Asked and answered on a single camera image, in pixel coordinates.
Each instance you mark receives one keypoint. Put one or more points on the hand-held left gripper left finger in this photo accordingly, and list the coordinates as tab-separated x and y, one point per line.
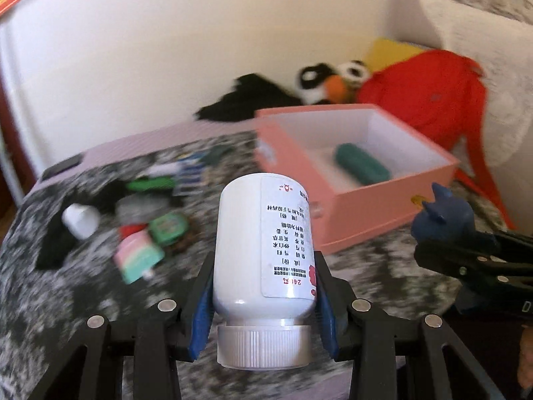
200	312

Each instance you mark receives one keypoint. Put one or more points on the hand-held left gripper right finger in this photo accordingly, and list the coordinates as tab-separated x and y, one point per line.
325	316

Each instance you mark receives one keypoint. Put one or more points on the pink storage box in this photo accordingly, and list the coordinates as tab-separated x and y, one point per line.
366	212

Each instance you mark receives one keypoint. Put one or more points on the green rounded tin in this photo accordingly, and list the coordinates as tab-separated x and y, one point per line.
168	228

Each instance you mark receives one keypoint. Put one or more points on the white tube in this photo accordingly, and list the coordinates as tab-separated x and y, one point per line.
163	171

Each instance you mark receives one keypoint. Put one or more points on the black phone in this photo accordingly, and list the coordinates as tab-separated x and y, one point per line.
62	168

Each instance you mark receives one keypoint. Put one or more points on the speckled grey blanket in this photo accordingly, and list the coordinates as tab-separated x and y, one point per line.
83	300

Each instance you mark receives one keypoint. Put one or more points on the small red item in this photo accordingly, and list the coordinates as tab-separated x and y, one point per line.
133	230

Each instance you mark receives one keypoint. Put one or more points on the round silver tin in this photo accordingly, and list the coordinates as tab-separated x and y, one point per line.
141	210

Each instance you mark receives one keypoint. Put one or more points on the white medicine bottle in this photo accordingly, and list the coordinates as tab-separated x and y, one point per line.
241	250

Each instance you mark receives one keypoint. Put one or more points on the pink and green box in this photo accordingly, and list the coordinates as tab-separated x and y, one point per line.
137	258

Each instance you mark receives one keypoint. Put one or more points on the small black cloth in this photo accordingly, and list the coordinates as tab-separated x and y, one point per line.
54	237

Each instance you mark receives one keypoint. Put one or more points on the dark blue toy figure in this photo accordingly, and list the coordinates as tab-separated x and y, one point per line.
447	216

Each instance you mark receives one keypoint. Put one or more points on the black garment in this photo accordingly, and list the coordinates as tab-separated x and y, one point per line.
245	100

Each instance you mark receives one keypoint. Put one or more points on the white quilted blanket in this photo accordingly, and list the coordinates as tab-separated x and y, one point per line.
499	50

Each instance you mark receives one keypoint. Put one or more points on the green plastic item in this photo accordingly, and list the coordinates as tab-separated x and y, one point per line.
152	184

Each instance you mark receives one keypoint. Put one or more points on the red backpack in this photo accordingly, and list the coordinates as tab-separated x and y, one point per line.
424	91

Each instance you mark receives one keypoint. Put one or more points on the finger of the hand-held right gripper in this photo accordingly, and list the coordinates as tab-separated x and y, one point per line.
479	266
512	306

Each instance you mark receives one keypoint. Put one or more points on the teal glasses case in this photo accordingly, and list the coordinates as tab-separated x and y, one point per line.
362	164

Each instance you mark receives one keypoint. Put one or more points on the brown fuzzy item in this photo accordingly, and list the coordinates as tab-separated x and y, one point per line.
183	245

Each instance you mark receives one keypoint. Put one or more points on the lilac striped bed sheet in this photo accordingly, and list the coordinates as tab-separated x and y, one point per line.
137	141

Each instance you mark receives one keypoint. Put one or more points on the yellow pillow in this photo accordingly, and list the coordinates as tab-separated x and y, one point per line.
387	52

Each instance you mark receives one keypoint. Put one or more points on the panda plush toy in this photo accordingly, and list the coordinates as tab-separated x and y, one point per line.
329	85

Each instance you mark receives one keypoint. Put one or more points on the white light bulb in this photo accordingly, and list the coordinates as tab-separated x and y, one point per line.
81	221

